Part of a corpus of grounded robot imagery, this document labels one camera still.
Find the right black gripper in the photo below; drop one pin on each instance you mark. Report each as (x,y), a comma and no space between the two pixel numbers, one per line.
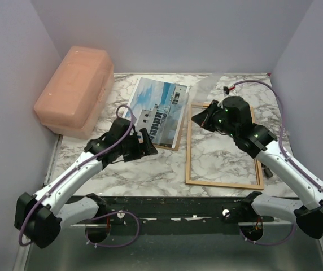
(203,118)

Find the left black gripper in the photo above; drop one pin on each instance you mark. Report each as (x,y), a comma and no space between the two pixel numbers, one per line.
(147,148)

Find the clear acrylic sheet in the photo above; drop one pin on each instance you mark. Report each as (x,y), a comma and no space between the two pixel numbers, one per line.
(200,91)

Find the photo of white building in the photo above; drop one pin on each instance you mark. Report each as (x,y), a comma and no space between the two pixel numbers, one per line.
(159,107)

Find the brown wooden picture frame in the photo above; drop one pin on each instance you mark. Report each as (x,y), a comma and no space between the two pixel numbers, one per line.
(213,159)

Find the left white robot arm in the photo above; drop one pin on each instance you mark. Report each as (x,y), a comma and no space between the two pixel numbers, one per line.
(42,215)

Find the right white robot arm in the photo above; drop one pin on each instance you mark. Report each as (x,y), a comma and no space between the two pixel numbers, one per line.
(307,211)

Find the small black tool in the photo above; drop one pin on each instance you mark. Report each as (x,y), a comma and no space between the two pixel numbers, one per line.
(267,172)

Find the pink translucent plastic storage box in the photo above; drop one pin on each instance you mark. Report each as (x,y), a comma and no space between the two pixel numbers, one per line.
(74,98)

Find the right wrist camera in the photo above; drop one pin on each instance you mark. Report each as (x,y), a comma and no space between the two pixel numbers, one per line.
(228,89)

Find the black mounting base rail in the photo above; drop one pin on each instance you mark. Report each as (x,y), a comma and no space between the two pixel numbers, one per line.
(127,215)

